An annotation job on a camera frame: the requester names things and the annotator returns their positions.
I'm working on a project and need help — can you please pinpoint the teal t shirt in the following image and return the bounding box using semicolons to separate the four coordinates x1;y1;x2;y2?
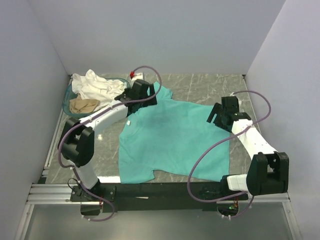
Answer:
118;82;230;184

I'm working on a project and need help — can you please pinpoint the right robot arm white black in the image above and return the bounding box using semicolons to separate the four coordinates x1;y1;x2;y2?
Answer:
207;96;289;200

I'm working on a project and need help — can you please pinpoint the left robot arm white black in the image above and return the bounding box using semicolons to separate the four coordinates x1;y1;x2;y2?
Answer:
57;79;160;201

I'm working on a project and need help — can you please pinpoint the white t shirt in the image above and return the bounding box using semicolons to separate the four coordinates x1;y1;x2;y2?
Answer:
71;69;126;112

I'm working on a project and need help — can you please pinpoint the beige t shirt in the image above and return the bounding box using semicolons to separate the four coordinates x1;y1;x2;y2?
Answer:
69;97;100;114

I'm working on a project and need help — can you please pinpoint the teal plastic basket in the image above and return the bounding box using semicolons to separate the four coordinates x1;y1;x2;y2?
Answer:
62;77;131;119

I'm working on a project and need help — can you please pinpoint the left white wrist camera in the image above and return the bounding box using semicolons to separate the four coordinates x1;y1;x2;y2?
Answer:
129;71;145;82

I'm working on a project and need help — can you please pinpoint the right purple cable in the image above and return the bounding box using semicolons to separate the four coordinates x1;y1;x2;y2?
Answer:
186;90;272;220

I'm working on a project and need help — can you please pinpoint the purple cable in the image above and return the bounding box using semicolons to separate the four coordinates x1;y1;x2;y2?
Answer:
186;90;272;220
57;65;163;222

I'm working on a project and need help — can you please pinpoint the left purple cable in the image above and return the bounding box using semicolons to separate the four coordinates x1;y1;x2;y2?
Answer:
57;65;163;222

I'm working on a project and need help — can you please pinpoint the aluminium frame rail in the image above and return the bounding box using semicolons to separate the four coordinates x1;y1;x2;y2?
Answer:
14;109;301;240

